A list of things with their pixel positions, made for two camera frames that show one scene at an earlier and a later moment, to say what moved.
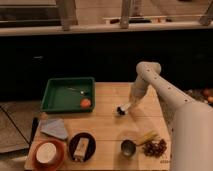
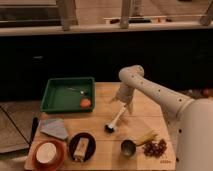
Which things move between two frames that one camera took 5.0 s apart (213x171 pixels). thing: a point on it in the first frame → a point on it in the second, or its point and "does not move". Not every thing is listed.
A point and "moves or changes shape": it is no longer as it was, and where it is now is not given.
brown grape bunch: (155, 148) does not move
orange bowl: (58, 161) does not move
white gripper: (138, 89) → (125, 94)
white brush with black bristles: (122, 110) moves or changes shape
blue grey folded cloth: (55, 127) does not move
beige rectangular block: (81, 150) does not move
